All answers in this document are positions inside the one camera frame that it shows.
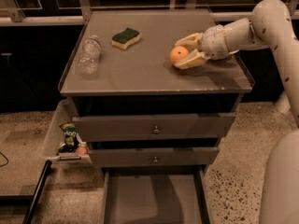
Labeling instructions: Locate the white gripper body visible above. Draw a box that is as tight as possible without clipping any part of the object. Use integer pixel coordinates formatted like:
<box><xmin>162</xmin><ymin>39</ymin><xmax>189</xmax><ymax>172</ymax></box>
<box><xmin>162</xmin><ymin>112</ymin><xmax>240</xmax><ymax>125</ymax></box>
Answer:
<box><xmin>199</xmin><ymin>25</ymin><xmax>238</xmax><ymax>60</ymax></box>

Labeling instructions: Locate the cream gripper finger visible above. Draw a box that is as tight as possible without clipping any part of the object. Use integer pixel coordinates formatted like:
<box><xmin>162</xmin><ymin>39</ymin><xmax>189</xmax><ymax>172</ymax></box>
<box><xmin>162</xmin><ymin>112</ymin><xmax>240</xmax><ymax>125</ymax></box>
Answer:
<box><xmin>175</xmin><ymin>33</ymin><xmax>203</xmax><ymax>49</ymax></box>
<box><xmin>174</xmin><ymin>49</ymin><xmax>210</xmax><ymax>70</ymax></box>

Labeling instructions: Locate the orange fruit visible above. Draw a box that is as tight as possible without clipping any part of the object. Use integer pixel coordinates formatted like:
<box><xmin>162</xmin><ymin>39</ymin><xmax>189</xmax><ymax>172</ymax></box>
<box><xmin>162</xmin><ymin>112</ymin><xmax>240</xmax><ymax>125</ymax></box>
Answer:
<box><xmin>170</xmin><ymin>46</ymin><xmax>189</xmax><ymax>64</ymax></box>

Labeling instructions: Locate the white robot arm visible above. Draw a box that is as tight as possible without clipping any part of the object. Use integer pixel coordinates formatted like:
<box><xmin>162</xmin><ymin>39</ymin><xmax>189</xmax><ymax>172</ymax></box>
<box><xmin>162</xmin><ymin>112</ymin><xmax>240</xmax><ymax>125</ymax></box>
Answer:
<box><xmin>171</xmin><ymin>0</ymin><xmax>299</xmax><ymax>224</ymax></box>

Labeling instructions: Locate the grey top drawer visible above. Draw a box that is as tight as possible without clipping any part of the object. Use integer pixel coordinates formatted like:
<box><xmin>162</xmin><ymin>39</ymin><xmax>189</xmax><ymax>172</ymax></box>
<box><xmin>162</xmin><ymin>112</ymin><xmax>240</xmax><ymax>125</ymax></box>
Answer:
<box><xmin>72</xmin><ymin>113</ymin><xmax>235</xmax><ymax>142</ymax></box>

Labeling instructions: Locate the grey drawer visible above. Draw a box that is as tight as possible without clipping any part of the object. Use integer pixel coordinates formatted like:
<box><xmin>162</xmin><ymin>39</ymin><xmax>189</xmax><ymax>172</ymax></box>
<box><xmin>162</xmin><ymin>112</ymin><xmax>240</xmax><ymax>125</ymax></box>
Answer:
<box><xmin>72</xmin><ymin>113</ymin><xmax>235</xmax><ymax>142</ymax></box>
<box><xmin>89</xmin><ymin>147</ymin><xmax>220</xmax><ymax>167</ymax></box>
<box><xmin>101</xmin><ymin>166</ymin><xmax>214</xmax><ymax>224</ymax></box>

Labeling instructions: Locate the grey drawer cabinet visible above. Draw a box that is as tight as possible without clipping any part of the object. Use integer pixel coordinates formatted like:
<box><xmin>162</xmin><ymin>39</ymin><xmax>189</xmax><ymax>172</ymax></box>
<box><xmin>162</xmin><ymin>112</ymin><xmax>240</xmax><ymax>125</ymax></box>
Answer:
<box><xmin>58</xmin><ymin>8</ymin><xmax>255</xmax><ymax>173</ymax></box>

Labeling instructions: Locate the grey middle drawer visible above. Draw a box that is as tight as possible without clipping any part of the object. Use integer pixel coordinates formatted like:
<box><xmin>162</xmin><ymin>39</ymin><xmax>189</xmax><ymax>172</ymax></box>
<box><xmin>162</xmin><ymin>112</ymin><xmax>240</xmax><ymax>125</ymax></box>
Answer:
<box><xmin>89</xmin><ymin>147</ymin><xmax>220</xmax><ymax>167</ymax></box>

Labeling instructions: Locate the grey bottom drawer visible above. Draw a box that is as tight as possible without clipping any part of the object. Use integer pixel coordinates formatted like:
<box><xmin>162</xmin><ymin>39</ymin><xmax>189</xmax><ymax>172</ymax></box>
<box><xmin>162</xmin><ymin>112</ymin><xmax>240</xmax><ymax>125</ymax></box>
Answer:
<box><xmin>101</xmin><ymin>166</ymin><xmax>214</xmax><ymax>224</ymax></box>

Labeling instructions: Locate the green yellow sponge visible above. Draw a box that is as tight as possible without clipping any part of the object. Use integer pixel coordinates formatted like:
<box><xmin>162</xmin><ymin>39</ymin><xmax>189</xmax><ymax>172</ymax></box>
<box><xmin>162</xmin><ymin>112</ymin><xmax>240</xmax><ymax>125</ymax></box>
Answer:
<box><xmin>111</xmin><ymin>28</ymin><xmax>141</xmax><ymax>50</ymax></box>

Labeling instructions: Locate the clear plastic water bottle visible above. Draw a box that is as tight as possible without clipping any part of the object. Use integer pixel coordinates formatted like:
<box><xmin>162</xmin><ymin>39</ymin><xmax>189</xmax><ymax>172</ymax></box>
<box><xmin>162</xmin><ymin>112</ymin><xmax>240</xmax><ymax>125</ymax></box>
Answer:
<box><xmin>78</xmin><ymin>35</ymin><xmax>101</xmax><ymax>76</ymax></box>

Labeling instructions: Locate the small red fruit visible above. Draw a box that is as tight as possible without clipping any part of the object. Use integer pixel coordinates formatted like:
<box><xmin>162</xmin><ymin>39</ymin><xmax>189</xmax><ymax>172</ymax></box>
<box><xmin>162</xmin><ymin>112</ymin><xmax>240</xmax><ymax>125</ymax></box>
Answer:
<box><xmin>76</xmin><ymin>147</ymin><xmax>89</xmax><ymax>155</ymax></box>

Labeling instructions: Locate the green snack bag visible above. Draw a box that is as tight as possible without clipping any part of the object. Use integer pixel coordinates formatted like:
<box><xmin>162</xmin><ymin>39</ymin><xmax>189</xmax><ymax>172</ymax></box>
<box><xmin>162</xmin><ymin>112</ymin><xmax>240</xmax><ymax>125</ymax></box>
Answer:
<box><xmin>59</xmin><ymin>122</ymin><xmax>78</xmax><ymax>147</ymax></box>

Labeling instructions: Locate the metal railing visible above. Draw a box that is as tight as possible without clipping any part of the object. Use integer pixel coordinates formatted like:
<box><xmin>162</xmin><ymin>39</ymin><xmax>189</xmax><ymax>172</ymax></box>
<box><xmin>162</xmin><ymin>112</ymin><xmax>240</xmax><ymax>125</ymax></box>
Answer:
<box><xmin>0</xmin><ymin>0</ymin><xmax>299</xmax><ymax>28</ymax></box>

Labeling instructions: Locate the black bar on floor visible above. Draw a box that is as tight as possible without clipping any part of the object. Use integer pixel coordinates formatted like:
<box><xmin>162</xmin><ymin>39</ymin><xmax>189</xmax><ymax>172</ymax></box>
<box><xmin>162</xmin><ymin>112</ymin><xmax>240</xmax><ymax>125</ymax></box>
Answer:
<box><xmin>22</xmin><ymin>160</ymin><xmax>52</xmax><ymax>224</ymax></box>

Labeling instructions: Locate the white post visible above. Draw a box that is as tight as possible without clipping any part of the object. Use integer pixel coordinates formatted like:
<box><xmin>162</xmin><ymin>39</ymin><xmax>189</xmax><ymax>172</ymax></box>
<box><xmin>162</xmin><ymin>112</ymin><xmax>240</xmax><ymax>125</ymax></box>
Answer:
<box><xmin>274</xmin><ymin>91</ymin><xmax>291</xmax><ymax>114</ymax></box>

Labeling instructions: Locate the black cable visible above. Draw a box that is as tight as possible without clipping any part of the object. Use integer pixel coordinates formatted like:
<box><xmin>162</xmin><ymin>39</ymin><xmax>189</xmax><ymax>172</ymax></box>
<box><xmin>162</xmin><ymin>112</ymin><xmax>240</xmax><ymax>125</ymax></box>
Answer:
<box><xmin>0</xmin><ymin>151</ymin><xmax>9</xmax><ymax>168</ymax></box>

